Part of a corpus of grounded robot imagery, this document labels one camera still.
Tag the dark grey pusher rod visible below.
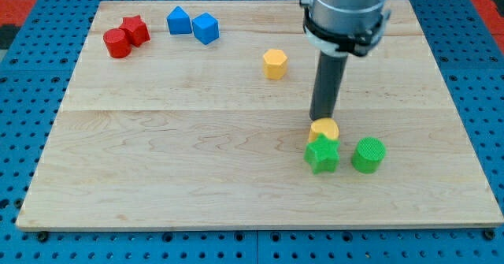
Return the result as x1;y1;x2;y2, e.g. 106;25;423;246
309;52;348;121

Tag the blue cube block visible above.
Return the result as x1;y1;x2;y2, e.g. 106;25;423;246
192;13;220;45

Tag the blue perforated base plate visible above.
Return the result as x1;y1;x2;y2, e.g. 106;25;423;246
1;0;503;263

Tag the green cylinder block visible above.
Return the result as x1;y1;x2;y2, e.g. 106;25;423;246
351;137;387;174

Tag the red cylinder block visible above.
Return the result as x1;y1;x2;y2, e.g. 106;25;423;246
103;28;132;58

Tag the light wooden board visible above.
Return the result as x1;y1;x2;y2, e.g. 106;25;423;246
16;0;503;232

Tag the yellow heart block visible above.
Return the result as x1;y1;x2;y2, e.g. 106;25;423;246
308;117;339;143

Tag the blue pentagon block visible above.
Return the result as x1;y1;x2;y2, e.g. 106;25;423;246
166;6;192;35

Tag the green star block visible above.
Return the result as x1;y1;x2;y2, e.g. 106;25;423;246
303;134;340;174

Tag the red star block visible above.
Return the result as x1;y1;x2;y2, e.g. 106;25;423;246
120;15;150;47

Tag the yellow hexagon block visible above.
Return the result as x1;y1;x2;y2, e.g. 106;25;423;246
262;49;288;80

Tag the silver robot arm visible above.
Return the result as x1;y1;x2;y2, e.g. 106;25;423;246
299;0;391;57

